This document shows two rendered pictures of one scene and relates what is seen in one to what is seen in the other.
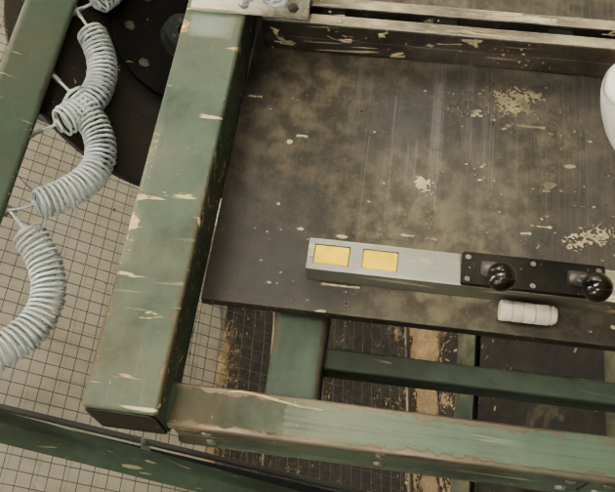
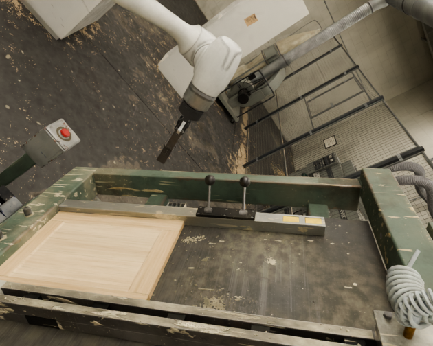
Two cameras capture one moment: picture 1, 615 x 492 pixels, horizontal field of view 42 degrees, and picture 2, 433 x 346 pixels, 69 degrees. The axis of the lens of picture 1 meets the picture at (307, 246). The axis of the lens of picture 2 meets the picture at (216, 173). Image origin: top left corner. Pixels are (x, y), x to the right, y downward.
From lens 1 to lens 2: 1.40 m
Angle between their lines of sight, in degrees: 88
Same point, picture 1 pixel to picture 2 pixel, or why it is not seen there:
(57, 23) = not seen: outside the picture
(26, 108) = not seen: outside the picture
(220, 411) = (341, 181)
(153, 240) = (396, 203)
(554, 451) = (229, 176)
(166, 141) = (423, 238)
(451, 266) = (259, 217)
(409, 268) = (277, 216)
